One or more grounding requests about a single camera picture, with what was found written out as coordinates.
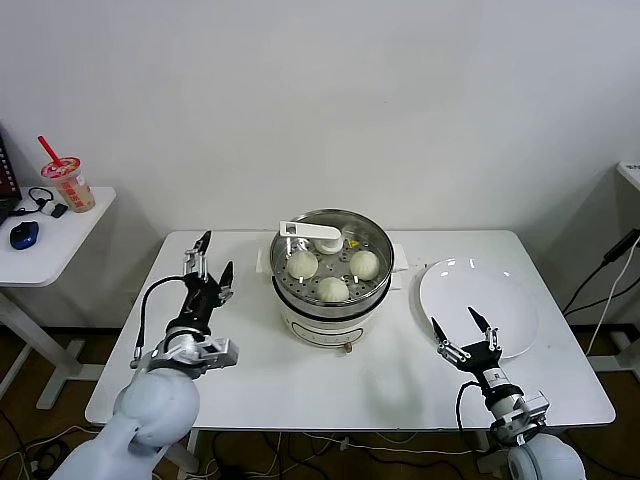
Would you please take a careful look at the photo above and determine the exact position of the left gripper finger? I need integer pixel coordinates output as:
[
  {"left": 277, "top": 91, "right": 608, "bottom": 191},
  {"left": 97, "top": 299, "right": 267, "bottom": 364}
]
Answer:
[
  {"left": 184, "top": 229, "right": 214, "bottom": 279},
  {"left": 215, "top": 259, "right": 236, "bottom": 304}
]

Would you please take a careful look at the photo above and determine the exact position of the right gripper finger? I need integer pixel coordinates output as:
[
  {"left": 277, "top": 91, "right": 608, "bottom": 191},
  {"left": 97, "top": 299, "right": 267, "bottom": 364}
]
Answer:
[
  {"left": 467, "top": 306, "right": 501, "bottom": 357},
  {"left": 430, "top": 315, "right": 471, "bottom": 364}
]

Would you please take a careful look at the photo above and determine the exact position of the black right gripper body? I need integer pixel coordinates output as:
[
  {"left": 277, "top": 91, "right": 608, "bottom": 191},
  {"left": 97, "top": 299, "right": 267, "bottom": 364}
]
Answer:
[{"left": 452, "top": 341, "right": 517, "bottom": 399}]

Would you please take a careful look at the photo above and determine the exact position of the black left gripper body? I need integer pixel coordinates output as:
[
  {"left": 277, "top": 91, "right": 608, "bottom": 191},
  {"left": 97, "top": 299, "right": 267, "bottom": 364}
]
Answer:
[{"left": 167, "top": 272, "right": 224, "bottom": 334}]

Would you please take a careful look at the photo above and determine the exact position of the white steamed baozi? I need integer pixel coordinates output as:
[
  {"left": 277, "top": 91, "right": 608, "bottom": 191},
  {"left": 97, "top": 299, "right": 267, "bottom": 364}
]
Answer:
[
  {"left": 286, "top": 249, "right": 318, "bottom": 280},
  {"left": 348, "top": 249, "right": 380, "bottom": 280},
  {"left": 316, "top": 275, "right": 350, "bottom": 305}
]

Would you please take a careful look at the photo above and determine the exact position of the glass lid white handle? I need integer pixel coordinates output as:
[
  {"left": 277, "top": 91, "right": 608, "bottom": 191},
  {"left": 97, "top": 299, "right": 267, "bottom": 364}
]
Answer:
[{"left": 271, "top": 208, "right": 394, "bottom": 301}]

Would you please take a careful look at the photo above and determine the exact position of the stainless steel steamer basket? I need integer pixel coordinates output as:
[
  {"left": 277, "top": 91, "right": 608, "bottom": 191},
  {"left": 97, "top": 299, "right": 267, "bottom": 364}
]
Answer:
[{"left": 271, "top": 214, "right": 395, "bottom": 322}]

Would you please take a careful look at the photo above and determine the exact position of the white round plate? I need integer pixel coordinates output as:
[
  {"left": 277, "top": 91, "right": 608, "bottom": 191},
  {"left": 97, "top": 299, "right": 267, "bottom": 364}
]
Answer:
[{"left": 409, "top": 256, "right": 542, "bottom": 361}]

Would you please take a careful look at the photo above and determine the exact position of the white electric cooker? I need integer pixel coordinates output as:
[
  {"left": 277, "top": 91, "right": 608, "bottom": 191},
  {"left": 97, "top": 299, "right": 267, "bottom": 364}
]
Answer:
[{"left": 257, "top": 239, "right": 411, "bottom": 357}]

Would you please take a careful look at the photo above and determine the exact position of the white side table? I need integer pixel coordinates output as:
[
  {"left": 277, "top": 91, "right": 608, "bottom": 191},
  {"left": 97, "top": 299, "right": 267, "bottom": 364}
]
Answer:
[{"left": 0, "top": 185, "right": 117, "bottom": 410}]

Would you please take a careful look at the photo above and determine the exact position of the milk tea plastic cup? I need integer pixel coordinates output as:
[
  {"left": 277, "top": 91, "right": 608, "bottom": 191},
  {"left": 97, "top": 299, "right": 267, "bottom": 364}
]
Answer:
[{"left": 40, "top": 155, "right": 96, "bottom": 214}]

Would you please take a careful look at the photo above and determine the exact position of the blue computer mouse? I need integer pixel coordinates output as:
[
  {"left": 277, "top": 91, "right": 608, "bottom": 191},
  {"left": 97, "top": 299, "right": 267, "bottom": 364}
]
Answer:
[{"left": 8, "top": 220, "right": 40, "bottom": 250}]

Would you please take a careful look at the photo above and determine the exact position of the red drinking straw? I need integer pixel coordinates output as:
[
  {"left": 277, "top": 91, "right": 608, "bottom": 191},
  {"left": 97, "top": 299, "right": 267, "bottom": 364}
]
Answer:
[{"left": 37, "top": 134, "right": 65, "bottom": 169}]

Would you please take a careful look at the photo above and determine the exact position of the dark laptop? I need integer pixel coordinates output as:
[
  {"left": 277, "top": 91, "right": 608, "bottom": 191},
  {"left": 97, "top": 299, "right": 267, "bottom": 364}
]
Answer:
[{"left": 0, "top": 119, "right": 24, "bottom": 224}]

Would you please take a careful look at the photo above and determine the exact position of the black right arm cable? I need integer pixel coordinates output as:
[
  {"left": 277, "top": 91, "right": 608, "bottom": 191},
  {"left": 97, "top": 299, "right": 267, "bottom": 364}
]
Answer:
[{"left": 455, "top": 380, "right": 489, "bottom": 434}]

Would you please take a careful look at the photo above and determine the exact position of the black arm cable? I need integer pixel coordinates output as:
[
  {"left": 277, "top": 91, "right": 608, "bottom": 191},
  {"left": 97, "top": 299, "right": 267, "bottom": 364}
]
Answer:
[
  {"left": 130, "top": 275, "right": 187, "bottom": 371},
  {"left": 455, "top": 380, "right": 489, "bottom": 434}
]

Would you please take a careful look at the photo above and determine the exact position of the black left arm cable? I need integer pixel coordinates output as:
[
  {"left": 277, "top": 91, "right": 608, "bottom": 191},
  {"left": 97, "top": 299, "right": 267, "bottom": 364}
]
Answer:
[{"left": 130, "top": 275, "right": 187, "bottom": 371}]

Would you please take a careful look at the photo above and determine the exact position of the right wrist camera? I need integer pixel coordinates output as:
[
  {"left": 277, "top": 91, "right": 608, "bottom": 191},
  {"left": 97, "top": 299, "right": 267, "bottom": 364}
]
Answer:
[{"left": 519, "top": 392, "right": 551, "bottom": 426}]

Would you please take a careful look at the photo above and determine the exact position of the white hanging cable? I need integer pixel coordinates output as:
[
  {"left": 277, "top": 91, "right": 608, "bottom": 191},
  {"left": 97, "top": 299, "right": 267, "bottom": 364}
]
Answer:
[{"left": 585, "top": 257, "right": 635, "bottom": 357}]

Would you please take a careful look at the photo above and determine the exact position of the white floor cable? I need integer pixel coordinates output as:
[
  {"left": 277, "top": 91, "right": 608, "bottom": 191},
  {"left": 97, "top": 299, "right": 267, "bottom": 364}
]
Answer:
[{"left": 279, "top": 430, "right": 421, "bottom": 451}]

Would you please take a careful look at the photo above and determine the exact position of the black floor cable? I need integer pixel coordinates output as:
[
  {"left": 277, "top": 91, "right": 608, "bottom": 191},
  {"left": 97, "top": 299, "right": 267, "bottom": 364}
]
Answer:
[{"left": 207, "top": 430, "right": 281, "bottom": 480}]

